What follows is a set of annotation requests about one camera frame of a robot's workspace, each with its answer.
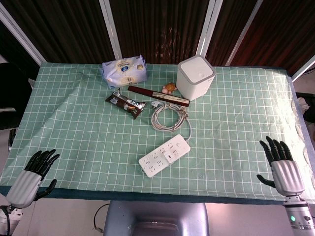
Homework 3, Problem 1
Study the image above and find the white cable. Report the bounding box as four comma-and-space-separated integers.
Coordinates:
150, 99, 192, 143

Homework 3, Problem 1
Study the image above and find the green checked tablecloth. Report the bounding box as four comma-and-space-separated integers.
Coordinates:
0, 61, 315, 205

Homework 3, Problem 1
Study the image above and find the white partition frame post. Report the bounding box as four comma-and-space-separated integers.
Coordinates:
99, 0, 123, 59
0, 4, 46, 66
291, 55, 315, 82
225, 0, 264, 66
196, 0, 223, 66

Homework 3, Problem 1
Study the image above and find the black and grey left robot hand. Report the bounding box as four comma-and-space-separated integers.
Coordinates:
5, 148, 61, 209

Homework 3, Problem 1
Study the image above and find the white square bin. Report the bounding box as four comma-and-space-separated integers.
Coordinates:
176, 55, 217, 101

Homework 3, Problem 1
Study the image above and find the black and grey right robot hand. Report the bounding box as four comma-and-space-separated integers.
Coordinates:
256, 136, 307, 197

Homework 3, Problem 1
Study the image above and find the thin black floor cable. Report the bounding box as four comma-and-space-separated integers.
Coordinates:
93, 203, 110, 232

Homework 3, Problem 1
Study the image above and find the brown snack bag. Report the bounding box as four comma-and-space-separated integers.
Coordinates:
105, 88, 147, 120

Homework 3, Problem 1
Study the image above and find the blue and white biscuit pack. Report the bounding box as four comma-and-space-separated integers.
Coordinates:
101, 54, 149, 89

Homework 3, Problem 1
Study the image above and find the small turtle toy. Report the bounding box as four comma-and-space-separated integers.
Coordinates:
161, 83, 178, 95

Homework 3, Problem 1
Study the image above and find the white charger block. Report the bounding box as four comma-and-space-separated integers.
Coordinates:
161, 148, 182, 165

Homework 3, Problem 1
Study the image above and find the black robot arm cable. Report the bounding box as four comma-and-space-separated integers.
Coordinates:
1, 206, 12, 236

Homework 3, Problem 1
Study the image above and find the white power strip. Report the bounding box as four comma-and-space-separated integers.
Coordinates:
138, 134, 191, 177

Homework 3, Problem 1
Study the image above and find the white crumpled cloth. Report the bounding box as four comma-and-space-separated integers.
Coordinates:
296, 97, 311, 113

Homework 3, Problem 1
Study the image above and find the grey robot torso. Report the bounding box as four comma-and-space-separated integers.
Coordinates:
103, 200, 210, 236

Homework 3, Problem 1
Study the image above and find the dark red long box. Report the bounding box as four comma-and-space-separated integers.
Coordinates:
127, 85, 190, 108

